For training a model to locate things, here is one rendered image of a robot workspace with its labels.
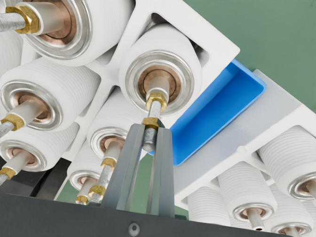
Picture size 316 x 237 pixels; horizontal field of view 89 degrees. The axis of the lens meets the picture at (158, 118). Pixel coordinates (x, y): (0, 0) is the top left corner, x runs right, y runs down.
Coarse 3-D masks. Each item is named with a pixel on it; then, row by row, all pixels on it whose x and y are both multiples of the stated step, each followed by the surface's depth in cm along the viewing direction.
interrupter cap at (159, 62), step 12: (144, 60) 16; (156, 60) 16; (168, 60) 16; (180, 60) 16; (132, 72) 17; (144, 72) 17; (156, 72) 17; (168, 72) 17; (180, 72) 16; (132, 84) 18; (144, 84) 18; (180, 84) 17; (192, 84) 17; (132, 96) 19; (144, 96) 19; (180, 96) 18; (144, 108) 19; (168, 108) 19; (180, 108) 19
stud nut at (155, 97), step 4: (152, 96) 14; (156, 96) 14; (160, 96) 14; (148, 100) 14; (152, 100) 14; (156, 100) 14; (160, 100) 14; (164, 100) 14; (148, 104) 14; (164, 104) 14; (148, 108) 14; (164, 108) 14
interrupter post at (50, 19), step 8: (32, 8) 12; (40, 8) 12; (48, 8) 13; (56, 8) 14; (40, 16) 12; (48, 16) 13; (56, 16) 14; (40, 24) 12; (48, 24) 13; (56, 24) 14; (40, 32) 13; (48, 32) 14
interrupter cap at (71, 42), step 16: (16, 0) 14; (32, 0) 14; (48, 0) 14; (64, 0) 14; (80, 0) 14; (64, 16) 15; (80, 16) 14; (64, 32) 15; (80, 32) 15; (48, 48) 16; (64, 48) 16; (80, 48) 16
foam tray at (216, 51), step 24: (0, 0) 21; (144, 0) 19; (168, 0) 19; (144, 24) 22; (192, 24) 20; (24, 48) 24; (120, 48) 23; (216, 48) 22; (96, 72) 25; (216, 72) 24; (96, 96) 27; (168, 120) 29; (72, 144) 35
